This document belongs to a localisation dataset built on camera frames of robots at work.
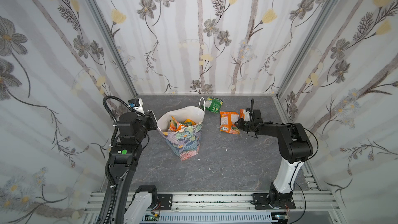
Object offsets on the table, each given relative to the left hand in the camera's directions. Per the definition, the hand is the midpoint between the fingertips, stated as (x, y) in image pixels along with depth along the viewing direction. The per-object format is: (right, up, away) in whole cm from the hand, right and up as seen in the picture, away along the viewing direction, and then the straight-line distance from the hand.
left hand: (149, 107), depth 68 cm
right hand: (+45, -7, +32) cm, 56 cm away
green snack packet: (+32, +3, +43) cm, 53 cm away
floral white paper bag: (+14, -10, +4) cm, 18 cm away
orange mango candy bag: (+10, -9, +8) cm, 16 cm away
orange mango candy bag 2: (+41, -9, +33) cm, 53 cm away
